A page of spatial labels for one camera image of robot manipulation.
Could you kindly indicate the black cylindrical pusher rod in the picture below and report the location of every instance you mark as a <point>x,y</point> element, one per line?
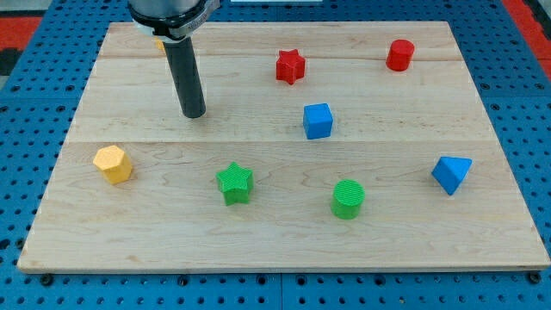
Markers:
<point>184,71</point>

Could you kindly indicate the red star block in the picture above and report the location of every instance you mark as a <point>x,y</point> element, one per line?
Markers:
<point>290,66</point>

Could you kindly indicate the green star block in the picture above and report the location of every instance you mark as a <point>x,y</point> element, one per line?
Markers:
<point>235,183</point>

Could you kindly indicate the small yellow block behind rod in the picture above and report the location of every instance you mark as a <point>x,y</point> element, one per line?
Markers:
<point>159,45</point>

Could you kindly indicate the yellow hexagonal block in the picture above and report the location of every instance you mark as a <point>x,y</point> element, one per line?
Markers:
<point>113,163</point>

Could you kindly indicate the blue cube block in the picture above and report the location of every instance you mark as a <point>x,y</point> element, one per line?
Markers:
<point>317,121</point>

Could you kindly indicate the light wooden board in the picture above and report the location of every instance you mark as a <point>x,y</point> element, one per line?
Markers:
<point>389,130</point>

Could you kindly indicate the green cylinder block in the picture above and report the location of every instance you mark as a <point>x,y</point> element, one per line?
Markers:
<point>347,198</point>

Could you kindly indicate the red cylinder block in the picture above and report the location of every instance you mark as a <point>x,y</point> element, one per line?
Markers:
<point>400,55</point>

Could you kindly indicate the blue triangular prism block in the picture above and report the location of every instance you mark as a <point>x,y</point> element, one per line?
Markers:
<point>450,172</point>

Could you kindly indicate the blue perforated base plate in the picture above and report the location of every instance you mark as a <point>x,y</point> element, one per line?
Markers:
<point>43,90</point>

